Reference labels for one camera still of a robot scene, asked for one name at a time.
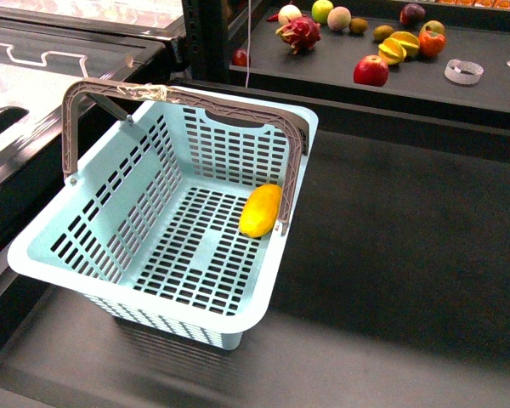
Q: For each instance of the yellow mango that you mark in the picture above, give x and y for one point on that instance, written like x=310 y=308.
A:
x=261 y=210

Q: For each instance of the light blue plastic basket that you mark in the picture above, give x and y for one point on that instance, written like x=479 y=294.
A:
x=148 y=227

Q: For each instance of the green red mango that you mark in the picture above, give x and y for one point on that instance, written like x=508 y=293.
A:
x=433 y=26

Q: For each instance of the pink dragon fruit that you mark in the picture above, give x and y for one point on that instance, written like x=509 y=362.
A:
x=300 y=34

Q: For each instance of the red apple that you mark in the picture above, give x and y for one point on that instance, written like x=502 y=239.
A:
x=371 y=70

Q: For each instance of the white round onion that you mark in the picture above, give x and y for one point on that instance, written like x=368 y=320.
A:
x=288 y=13

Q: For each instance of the green apple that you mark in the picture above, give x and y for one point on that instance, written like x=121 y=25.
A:
x=321 y=10

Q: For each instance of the pale peach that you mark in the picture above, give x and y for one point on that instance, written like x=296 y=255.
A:
x=339 y=18

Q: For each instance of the brown kiwi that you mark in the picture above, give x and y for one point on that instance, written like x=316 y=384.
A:
x=358 y=26
x=382 y=32

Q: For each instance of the yellow star fruit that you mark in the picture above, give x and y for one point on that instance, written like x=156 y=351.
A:
x=398 y=47

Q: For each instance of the orange persimmon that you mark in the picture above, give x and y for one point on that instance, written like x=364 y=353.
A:
x=432 y=43

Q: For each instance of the dark purple fruit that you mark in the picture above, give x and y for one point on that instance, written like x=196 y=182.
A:
x=411 y=14

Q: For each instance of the clear tape roll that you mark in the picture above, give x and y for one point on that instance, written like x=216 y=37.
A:
x=461 y=72

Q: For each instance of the near glass freezer lid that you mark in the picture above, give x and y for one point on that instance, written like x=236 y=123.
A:
x=39 y=62

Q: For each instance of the small red fruit by post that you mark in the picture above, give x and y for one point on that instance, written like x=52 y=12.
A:
x=241 y=58

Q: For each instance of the black metal post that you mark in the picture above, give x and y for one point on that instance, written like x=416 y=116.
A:
x=206 y=25

